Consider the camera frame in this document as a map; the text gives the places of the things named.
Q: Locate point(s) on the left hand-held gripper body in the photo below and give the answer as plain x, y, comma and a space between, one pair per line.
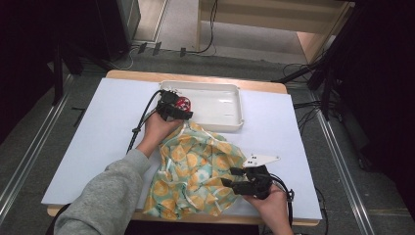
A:
166, 101

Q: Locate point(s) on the black metal stand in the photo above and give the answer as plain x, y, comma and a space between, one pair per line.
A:
58, 75

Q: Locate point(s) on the person's left hand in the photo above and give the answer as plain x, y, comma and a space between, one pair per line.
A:
156, 133

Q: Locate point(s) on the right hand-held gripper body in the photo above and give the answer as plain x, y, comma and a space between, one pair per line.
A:
259, 182

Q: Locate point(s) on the white plastic tray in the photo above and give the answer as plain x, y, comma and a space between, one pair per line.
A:
215, 101

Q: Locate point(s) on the black tripod stand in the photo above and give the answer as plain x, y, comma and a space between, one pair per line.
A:
323, 68

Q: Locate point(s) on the person's right hand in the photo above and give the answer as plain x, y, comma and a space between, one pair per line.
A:
275, 212

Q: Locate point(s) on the white table cover sheet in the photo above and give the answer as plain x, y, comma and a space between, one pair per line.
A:
267, 111

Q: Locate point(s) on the orange-print green cloth bag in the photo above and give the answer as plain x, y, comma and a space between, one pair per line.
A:
195, 173

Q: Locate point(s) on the metal floor rail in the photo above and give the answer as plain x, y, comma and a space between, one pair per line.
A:
32, 143
342, 169

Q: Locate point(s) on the red round can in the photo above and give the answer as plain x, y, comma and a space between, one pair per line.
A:
183, 103

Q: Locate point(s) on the light wooden desk frame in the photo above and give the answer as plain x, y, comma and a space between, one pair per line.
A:
277, 16

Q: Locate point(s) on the black cabinet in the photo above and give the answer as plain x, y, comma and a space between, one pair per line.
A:
114, 26

